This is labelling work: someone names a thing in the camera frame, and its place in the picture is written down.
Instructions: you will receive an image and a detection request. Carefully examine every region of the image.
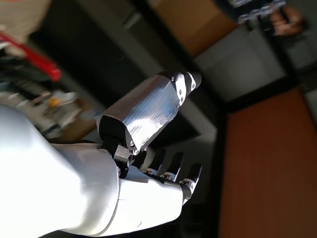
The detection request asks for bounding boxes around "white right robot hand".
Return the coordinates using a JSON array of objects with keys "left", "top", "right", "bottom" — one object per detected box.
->
[{"left": 0, "top": 70, "right": 203, "bottom": 238}]

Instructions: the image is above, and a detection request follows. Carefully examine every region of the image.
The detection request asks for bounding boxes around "orange metal cart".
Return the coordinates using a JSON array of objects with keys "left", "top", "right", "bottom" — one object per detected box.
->
[{"left": 0, "top": 32, "right": 62, "bottom": 82}]

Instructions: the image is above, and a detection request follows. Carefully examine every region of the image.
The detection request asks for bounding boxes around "orange metal stand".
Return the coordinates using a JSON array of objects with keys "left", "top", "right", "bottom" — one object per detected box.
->
[{"left": 217, "top": 88, "right": 317, "bottom": 238}]

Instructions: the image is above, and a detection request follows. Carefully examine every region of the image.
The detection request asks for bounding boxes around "brown cardboard carton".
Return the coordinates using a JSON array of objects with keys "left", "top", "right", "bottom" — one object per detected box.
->
[{"left": 153, "top": 0, "right": 238, "bottom": 58}]

